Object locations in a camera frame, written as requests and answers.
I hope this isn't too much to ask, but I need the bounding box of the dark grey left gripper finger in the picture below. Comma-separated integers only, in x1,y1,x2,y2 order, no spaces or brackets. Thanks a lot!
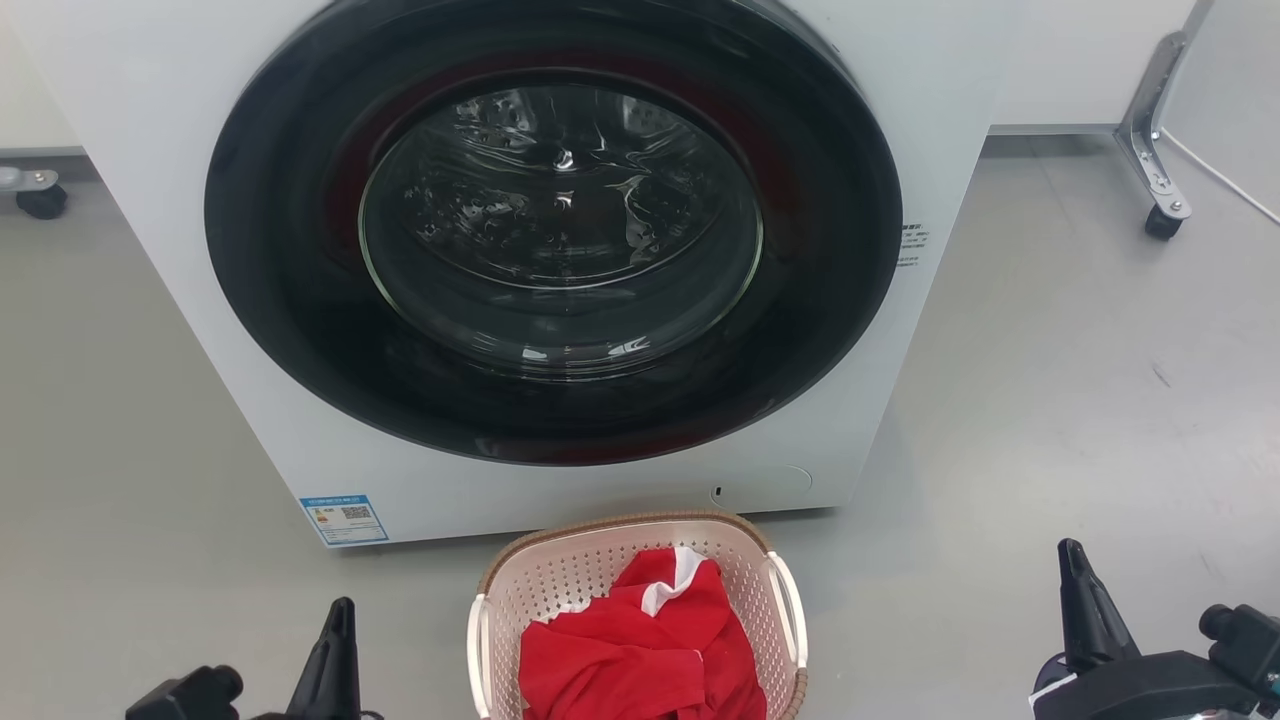
288,597,361,720

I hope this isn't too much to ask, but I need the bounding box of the blue energy label sticker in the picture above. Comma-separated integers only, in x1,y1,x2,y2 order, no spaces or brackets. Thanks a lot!
299,494,389,547

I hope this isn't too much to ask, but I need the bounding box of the tall metal leg with caster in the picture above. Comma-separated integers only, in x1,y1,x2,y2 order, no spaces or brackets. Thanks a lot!
1113,0,1216,241

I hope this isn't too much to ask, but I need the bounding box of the white front-load washing machine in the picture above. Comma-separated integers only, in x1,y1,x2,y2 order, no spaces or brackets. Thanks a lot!
10,0,1011,549

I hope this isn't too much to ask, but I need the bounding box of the red and white garment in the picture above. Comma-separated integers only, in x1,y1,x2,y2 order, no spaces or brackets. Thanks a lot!
518,547,768,720

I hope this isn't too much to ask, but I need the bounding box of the beige perforated plastic laundry basket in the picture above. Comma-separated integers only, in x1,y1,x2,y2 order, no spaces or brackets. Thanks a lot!
466,511,809,720

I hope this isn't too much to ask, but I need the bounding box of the short metal bracket with caster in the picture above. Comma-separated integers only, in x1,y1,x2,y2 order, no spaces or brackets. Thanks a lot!
0,166,69,221

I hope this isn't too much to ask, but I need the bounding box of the black round glass washer door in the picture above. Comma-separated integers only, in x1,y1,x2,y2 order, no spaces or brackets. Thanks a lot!
204,0,904,467

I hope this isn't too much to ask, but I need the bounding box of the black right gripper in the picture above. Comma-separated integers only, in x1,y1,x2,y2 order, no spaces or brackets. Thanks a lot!
1030,538,1261,720

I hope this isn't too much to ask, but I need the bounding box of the thin white cable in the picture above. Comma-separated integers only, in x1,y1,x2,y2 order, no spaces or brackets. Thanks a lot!
1160,128,1280,226

